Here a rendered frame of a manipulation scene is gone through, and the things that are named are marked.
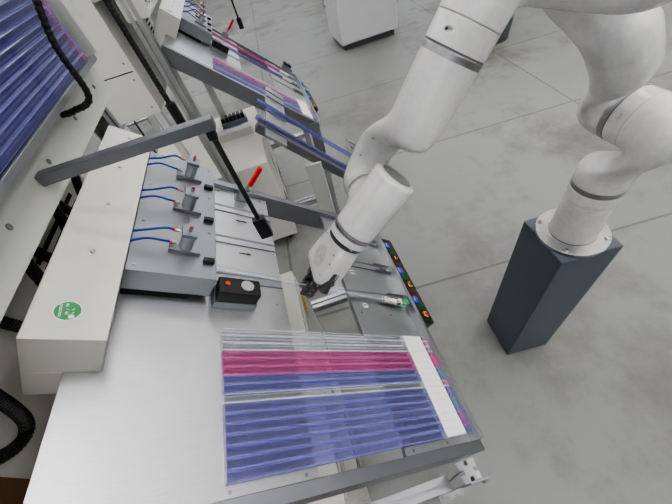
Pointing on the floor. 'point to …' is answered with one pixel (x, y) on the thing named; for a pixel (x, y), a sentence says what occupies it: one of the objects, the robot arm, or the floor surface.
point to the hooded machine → (360, 20)
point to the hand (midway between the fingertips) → (309, 285)
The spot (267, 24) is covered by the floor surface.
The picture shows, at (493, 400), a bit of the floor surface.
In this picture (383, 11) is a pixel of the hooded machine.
